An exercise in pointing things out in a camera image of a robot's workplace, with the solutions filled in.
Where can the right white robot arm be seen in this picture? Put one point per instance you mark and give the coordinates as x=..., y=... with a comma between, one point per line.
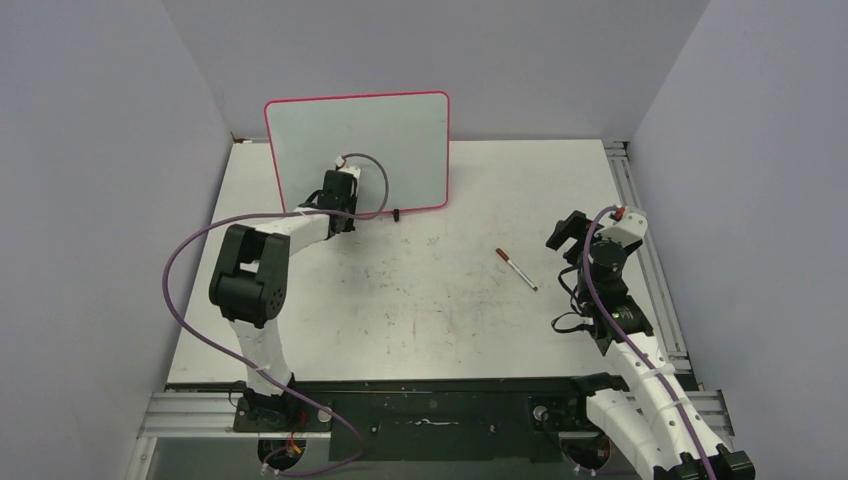
x=642, y=409

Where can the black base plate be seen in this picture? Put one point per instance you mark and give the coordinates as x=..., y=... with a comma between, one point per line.
x=434, y=420

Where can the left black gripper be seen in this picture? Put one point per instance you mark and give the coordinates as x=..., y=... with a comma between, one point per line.
x=353, y=202

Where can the aluminium front rail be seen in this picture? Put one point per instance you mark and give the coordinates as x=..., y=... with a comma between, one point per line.
x=207, y=411

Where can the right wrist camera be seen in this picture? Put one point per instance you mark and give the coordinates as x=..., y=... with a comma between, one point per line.
x=628, y=229

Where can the aluminium rail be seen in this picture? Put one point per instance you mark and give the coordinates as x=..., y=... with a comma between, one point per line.
x=653, y=274
x=207, y=411

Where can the aluminium right rail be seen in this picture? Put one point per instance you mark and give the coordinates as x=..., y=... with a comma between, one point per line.
x=653, y=274

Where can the pink framed whiteboard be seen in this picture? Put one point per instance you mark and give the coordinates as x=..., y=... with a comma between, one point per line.
x=399, y=140

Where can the white whiteboard marker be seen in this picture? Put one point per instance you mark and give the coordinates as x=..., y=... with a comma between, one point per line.
x=525, y=278

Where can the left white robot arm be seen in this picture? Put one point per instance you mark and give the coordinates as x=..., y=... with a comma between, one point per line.
x=250, y=282

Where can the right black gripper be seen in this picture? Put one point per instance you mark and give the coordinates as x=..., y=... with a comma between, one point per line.
x=576, y=226

